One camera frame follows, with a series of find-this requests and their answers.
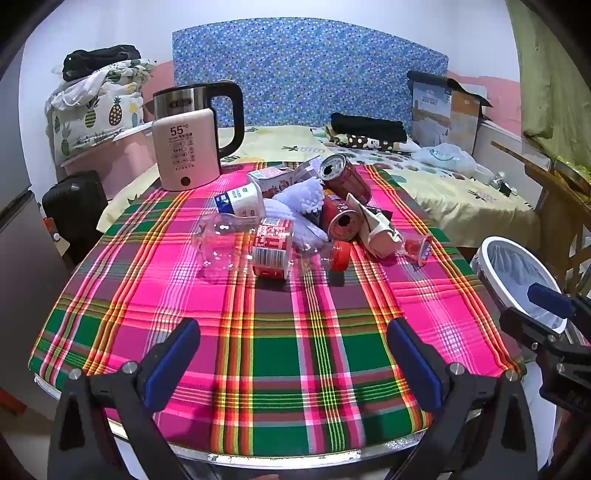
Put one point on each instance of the clear bottle with red label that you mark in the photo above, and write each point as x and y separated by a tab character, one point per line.
272	249

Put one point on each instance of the small black object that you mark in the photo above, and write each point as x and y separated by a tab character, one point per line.
508	188

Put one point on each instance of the white round trash bin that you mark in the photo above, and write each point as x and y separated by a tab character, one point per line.
508	272

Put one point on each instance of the white foam net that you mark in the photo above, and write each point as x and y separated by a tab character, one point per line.
300	194

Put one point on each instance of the pink rounded appliance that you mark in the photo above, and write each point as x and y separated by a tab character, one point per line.
184	152

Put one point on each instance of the small clear plastic cup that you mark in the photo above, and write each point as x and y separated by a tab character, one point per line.
420	249

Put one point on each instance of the grey refrigerator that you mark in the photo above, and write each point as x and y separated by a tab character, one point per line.
23	277

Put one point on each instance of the white yogurt cup blue label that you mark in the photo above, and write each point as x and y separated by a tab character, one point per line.
242	201

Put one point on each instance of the printed cardboard box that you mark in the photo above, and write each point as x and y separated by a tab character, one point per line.
434	115

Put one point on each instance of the blue floral headboard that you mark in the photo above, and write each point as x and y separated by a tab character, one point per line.
300	69

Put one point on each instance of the green curtain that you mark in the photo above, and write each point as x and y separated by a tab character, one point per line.
549	83

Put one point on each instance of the purple drink carton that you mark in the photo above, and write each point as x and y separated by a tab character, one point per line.
307	171

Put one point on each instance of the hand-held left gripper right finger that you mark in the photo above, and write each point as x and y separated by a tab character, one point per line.
415	364

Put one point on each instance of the black folded clothes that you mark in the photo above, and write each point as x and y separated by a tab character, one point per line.
364	125

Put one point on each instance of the white pineapple print bedding bundle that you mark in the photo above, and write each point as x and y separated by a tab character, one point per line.
106	108

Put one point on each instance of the brown polka dot cloth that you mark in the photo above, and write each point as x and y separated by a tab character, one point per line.
360	141

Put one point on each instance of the yellow pineapple print bedsheet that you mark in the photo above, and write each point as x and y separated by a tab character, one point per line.
461	203

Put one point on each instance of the white low cabinet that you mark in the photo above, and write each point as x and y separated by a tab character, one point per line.
508	143

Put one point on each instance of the white plastic bag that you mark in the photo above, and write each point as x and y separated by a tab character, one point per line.
443	157

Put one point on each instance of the black suitcase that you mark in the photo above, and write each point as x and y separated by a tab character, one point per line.
74	207

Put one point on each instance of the strawberry print drink carton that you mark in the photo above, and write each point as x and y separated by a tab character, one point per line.
272	182

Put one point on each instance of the white fruit print cloth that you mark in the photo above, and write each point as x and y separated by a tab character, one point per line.
392	159

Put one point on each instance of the red drink can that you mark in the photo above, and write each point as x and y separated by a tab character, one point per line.
346	184
344	226

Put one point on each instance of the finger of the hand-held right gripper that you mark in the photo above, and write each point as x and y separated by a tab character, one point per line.
549	297
526	325

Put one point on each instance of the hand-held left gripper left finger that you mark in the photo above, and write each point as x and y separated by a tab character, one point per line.
173	355

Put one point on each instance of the small clear bottle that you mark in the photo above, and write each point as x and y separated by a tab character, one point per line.
497	180

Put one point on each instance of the pink storage box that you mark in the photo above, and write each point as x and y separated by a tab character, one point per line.
120	161

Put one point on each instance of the patterned white paper cup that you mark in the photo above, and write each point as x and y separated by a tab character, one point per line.
381	235

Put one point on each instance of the pink green plaid tablecloth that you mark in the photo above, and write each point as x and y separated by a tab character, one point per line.
286	350

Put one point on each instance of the black bag on bundle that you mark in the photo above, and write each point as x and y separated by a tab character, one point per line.
97	60

